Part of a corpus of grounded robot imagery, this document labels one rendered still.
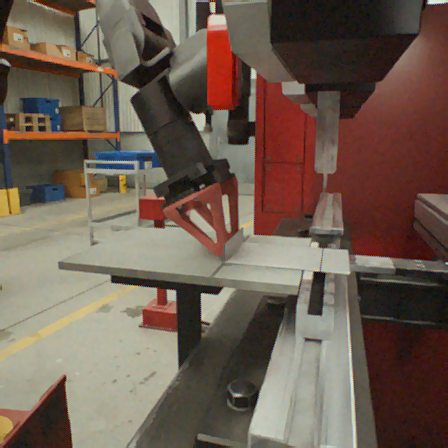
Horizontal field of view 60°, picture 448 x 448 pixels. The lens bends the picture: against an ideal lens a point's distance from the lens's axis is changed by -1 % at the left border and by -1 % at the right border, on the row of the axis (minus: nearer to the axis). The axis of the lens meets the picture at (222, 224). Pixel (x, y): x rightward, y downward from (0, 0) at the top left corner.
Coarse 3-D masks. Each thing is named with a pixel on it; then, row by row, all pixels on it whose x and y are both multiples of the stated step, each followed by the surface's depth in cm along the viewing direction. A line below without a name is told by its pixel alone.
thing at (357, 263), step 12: (360, 264) 41; (372, 264) 41; (384, 264) 41; (396, 264) 41; (408, 264) 41; (420, 264) 40; (432, 264) 41; (444, 264) 41; (420, 276) 39; (432, 276) 39; (444, 276) 38
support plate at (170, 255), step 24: (120, 240) 52; (144, 240) 52; (168, 240) 52; (192, 240) 52; (216, 240) 52; (264, 240) 52; (288, 240) 52; (72, 264) 43; (96, 264) 42; (120, 264) 42; (144, 264) 42; (168, 264) 42; (192, 264) 42; (216, 264) 42; (240, 288) 38; (264, 288) 37; (288, 288) 36
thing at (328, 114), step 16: (320, 96) 36; (336, 96) 36; (320, 112) 36; (336, 112) 36; (320, 128) 37; (336, 128) 36; (320, 144) 37; (336, 144) 36; (320, 160) 37; (336, 160) 37
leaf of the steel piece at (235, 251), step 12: (228, 240) 43; (240, 240) 49; (228, 252) 43; (240, 252) 46; (252, 252) 46; (264, 252) 46; (276, 252) 46; (288, 252) 46; (300, 252) 46; (312, 252) 46; (240, 264) 42; (252, 264) 42; (264, 264) 41; (276, 264) 41; (288, 264) 41; (300, 264) 41; (312, 264) 41
